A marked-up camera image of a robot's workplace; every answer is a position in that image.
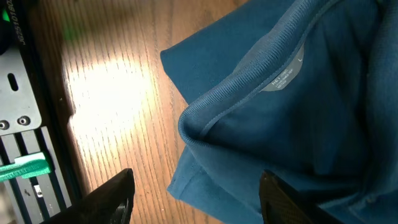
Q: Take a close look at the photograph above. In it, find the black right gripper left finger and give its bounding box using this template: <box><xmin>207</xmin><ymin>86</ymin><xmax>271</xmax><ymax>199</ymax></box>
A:
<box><xmin>44</xmin><ymin>168</ymin><xmax>135</xmax><ymax>224</ymax></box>

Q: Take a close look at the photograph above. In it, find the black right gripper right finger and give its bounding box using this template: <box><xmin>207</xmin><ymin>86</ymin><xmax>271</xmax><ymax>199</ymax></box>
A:
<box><xmin>259</xmin><ymin>170</ymin><xmax>340</xmax><ymax>224</ymax></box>

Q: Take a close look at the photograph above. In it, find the teal blue t-shirt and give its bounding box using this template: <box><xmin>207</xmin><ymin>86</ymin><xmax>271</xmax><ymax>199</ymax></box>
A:
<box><xmin>160</xmin><ymin>0</ymin><xmax>397</xmax><ymax>223</ymax></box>

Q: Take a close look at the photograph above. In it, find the black mounting rail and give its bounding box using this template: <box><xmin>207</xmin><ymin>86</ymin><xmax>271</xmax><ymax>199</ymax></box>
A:
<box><xmin>1</xmin><ymin>0</ymin><xmax>81</xmax><ymax>223</ymax></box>

